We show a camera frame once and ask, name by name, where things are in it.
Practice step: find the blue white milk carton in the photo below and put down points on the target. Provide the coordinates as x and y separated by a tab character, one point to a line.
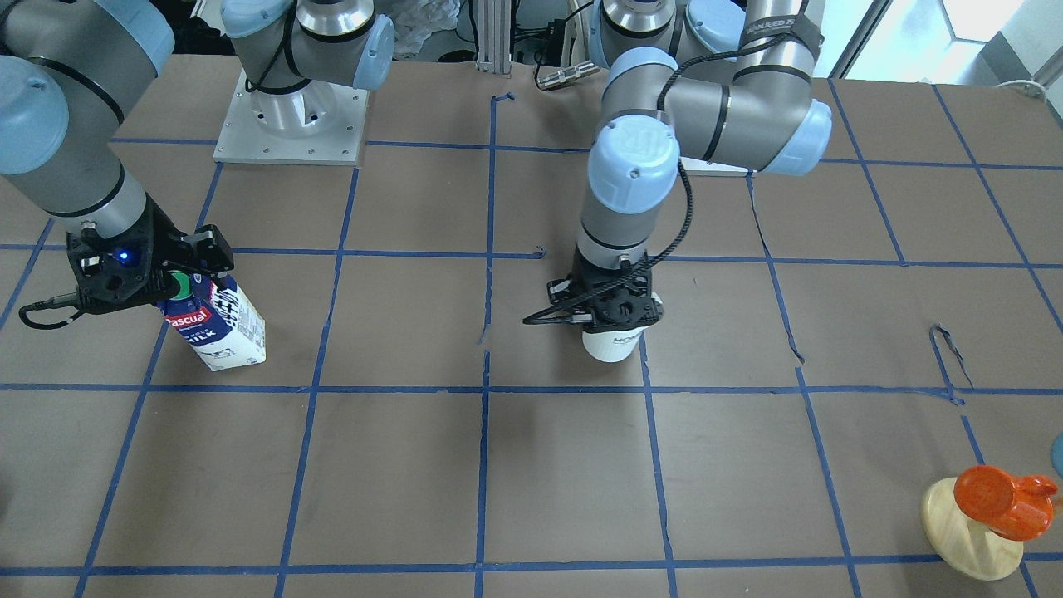
214	316

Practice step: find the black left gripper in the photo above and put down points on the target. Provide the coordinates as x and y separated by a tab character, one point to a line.
561	291

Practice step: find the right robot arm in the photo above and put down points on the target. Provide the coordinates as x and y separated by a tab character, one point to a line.
72	71

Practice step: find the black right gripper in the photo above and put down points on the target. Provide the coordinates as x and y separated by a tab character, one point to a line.
165	246

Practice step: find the orange mug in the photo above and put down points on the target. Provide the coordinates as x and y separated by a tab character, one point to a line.
1016	508

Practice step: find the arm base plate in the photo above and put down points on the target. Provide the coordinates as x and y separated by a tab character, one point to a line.
702	168
323	124

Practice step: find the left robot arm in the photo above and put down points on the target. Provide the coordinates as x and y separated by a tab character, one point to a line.
705	80

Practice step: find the wooden mug tree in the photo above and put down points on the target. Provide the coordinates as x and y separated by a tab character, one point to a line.
968	546

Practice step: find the white ribbed mug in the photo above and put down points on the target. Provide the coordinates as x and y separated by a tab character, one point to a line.
614	342

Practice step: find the aluminium frame post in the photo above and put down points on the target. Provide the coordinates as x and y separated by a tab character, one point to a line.
494	36

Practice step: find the blue mug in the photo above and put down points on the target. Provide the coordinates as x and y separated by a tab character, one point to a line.
1056	454

